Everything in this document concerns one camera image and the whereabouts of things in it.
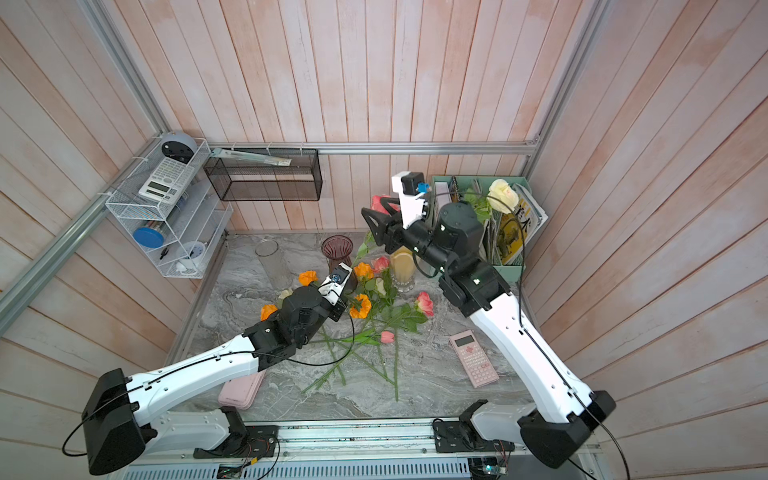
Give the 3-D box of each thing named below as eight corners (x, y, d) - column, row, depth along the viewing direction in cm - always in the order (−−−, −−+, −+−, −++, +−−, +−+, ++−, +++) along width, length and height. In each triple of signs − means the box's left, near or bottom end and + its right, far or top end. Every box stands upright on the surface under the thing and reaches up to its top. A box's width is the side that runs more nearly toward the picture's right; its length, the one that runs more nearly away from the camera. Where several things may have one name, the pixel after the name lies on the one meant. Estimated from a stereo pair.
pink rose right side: (418, 316, 97) (419, 310, 94) (416, 297, 102) (417, 291, 99) (432, 316, 97) (434, 310, 94) (430, 297, 102) (431, 291, 99)
